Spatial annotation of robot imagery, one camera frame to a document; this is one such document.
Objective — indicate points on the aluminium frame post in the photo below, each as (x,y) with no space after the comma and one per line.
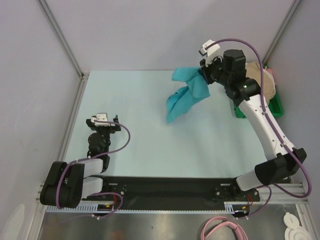
(56,29)
(293,9)

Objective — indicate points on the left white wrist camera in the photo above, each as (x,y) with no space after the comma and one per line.
(100,119)

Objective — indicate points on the teal polo shirt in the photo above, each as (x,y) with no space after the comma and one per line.
(196,90)

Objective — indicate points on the left aluminium frame post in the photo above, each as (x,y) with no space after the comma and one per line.
(56,29)

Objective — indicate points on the aluminium front rail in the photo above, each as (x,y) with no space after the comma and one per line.
(277,196)

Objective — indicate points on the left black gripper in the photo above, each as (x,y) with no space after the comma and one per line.
(91,125)

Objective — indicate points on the beige shirt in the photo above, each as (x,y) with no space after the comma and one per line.
(253,72)

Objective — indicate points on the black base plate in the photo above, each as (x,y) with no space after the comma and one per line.
(172,193)

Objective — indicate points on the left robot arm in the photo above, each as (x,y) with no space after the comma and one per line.
(64,184)

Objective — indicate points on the green plastic bin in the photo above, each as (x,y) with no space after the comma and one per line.
(274,105)

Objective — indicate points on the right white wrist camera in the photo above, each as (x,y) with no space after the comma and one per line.
(210,50)

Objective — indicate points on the white round plastic part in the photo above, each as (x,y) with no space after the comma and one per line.
(293,229)

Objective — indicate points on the pink shirt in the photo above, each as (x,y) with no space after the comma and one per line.
(271,73)

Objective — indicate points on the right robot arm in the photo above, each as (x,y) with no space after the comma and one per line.
(283,159)

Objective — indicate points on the right aluminium frame post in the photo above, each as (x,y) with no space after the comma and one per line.
(293,9)

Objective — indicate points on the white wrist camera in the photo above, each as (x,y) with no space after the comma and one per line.
(100,119)
(210,50)

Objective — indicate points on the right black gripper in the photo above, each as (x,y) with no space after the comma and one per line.
(207,75)

